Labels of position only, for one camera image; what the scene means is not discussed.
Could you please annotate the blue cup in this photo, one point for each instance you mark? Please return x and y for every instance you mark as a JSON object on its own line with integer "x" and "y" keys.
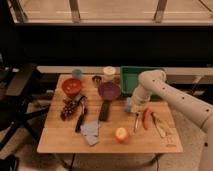
{"x": 77, "y": 73}

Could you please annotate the grey blue folded cloth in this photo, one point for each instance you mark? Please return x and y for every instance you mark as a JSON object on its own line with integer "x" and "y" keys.
{"x": 91, "y": 131}

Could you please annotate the purple bowl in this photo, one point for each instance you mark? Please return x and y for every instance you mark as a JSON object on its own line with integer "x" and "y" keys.
{"x": 109, "y": 91}

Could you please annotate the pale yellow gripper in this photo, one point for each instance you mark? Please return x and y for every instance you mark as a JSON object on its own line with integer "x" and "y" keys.
{"x": 137, "y": 108}

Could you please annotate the green plastic tray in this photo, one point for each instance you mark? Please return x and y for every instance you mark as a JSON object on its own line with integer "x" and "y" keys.
{"x": 129, "y": 78}

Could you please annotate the blue sponge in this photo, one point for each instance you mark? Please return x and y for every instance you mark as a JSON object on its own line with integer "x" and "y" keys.
{"x": 128, "y": 104}

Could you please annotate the white lidded jar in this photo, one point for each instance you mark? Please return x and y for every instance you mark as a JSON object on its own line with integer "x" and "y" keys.
{"x": 109, "y": 73}

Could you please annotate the orange carrot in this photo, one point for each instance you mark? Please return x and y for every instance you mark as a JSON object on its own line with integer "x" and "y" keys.
{"x": 146, "y": 116}

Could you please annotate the orange apple fruit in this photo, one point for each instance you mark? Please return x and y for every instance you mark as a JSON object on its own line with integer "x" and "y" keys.
{"x": 121, "y": 135}

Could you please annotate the bunch of dark grapes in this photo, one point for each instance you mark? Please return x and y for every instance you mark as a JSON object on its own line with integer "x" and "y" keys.
{"x": 70, "y": 106}

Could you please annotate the red bowl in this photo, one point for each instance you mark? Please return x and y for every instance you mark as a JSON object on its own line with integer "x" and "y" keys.
{"x": 72, "y": 87}

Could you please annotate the black office chair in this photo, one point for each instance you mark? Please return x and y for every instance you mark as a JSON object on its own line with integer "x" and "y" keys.
{"x": 16, "y": 90}

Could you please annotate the small dark metal cup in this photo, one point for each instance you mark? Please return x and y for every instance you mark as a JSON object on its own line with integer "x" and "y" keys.
{"x": 96, "y": 80}

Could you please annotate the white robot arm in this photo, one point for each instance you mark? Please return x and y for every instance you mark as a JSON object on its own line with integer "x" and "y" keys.
{"x": 196, "y": 110}

